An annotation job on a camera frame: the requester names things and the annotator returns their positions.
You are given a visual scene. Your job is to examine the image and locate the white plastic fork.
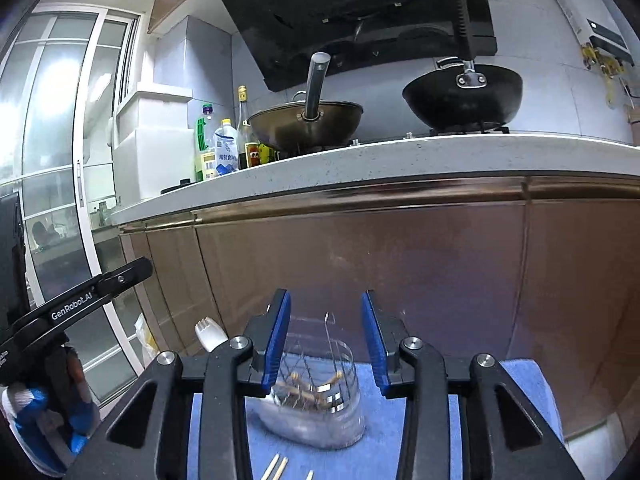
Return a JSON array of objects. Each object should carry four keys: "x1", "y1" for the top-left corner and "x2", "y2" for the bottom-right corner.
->
[{"x1": 194, "y1": 316, "x2": 229, "y2": 353}]

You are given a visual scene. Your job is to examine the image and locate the blue gloved left hand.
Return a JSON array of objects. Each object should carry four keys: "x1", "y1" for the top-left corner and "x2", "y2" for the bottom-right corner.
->
[{"x1": 1, "y1": 347, "x2": 101, "y2": 478}]

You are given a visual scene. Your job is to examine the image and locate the white plastic bag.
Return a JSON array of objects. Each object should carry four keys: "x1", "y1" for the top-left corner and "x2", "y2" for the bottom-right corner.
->
[{"x1": 132, "y1": 313, "x2": 160, "y2": 367}]

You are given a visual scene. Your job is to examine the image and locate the blue towel mat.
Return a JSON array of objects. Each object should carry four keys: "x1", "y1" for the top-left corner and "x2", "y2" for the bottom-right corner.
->
[{"x1": 186, "y1": 360, "x2": 564, "y2": 479}]

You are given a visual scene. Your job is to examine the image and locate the brown lower cabinets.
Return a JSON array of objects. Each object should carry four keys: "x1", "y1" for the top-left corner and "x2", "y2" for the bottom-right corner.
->
[{"x1": 120, "y1": 174, "x2": 639, "y2": 440}]

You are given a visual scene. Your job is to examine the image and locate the white blue label bottle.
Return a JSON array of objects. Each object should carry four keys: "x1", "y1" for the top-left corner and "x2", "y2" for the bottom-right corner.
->
[{"x1": 214, "y1": 119, "x2": 240, "y2": 176}]

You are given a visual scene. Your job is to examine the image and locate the black gas stove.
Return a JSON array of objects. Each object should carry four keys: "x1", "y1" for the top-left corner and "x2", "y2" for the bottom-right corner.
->
[{"x1": 308, "y1": 126, "x2": 511, "y2": 153}]

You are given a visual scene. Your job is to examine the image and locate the green cap oil bottle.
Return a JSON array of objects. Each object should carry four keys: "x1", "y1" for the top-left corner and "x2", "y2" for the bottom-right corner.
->
[{"x1": 195, "y1": 103, "x2": 216, "y2": 182}]

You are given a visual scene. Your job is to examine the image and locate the tall yellow cap bottle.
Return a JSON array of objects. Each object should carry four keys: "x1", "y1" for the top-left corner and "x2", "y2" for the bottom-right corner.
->
[{"x1": 238, "y1": 84, "x2": 252, "y2": 169}]

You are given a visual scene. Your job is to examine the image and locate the bronze wok with lid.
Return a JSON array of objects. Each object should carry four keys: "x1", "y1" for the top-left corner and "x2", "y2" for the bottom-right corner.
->
[{"x1": 248, "y1": 52, "x2": 363, "y2": 155}]

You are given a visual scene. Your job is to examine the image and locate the white storage box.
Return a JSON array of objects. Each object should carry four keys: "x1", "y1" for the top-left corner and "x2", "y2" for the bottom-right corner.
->
[{"x1": 113, "y1": 82, "x2": 195, "y2": 207}]

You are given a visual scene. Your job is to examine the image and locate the black wok with lid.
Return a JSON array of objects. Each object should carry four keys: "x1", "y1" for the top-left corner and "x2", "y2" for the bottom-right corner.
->
[{"x1": 402, "y1": 0, "x2": 524, "y2": 133}]

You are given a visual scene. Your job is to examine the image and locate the glass sliding door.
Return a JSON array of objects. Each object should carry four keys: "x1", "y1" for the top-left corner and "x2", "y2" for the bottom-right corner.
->
[{"x1": 0, "y1": 4, "x2": 147, "y2": 406}]

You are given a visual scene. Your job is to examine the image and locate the black range hood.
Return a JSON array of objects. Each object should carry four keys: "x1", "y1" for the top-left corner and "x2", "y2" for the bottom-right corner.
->
[{"x1": 222, "y1": 0, "x2": 498, "y2": 91}]

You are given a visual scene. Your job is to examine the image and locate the white gas water heater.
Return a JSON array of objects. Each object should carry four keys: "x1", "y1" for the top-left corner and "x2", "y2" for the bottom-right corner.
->
[{"x1": 556, "y1": 0, "x2": 634, "y2": 65}]

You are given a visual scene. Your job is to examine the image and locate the clear utensil holder with wire rack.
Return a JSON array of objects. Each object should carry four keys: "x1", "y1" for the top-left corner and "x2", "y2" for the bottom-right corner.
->
[{"x1": 257, "y1": 312, "x2": 366, "y2": 450}]

